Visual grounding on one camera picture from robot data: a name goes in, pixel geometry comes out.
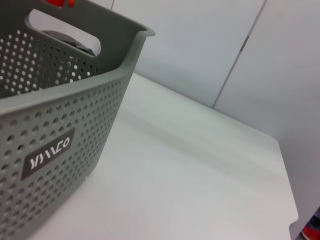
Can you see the red and black object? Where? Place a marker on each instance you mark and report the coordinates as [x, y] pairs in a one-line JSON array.
[[312, 230]]

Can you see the grey perforated storage bin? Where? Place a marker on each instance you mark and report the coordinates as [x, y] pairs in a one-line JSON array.
[[75, 112]]

